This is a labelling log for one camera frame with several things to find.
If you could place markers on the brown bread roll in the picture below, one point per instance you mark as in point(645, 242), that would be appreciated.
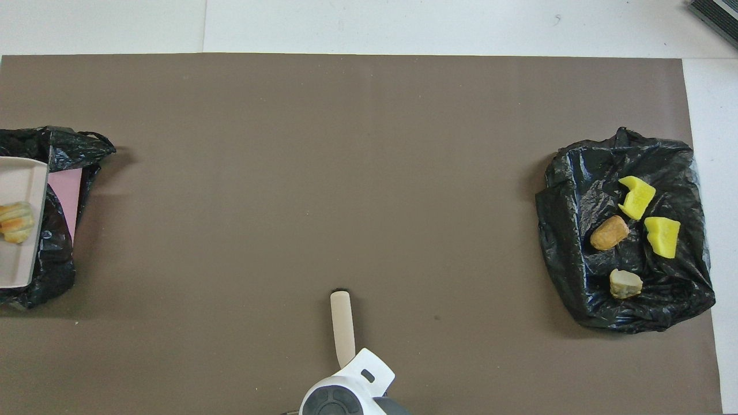
point(609, 232)

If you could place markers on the pale trash lump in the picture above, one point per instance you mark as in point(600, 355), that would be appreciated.
point(625, 283)

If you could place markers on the notched yellow sponge piece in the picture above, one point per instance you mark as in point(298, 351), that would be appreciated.
point(639, 199)

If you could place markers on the beige plastic dustpan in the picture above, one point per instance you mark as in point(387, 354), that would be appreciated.
point(20, 178)

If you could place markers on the orange striped croissant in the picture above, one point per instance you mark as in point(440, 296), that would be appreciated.
point(16, 222)

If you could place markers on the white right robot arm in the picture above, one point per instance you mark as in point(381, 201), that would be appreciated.
point(351, 386)

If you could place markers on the black bag lined trash bin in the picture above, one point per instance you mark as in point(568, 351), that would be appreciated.
point(571, 190)

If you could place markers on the black bag bin with pink box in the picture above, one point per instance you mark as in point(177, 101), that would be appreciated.
point(57, 259)

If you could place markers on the brown table mat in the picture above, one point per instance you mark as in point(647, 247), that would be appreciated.
point(369, 173)

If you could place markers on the pink box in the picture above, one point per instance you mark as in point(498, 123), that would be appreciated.
point(64, 196)

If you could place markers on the dark ribbed device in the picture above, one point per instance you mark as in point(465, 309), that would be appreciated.
point(718, 14)

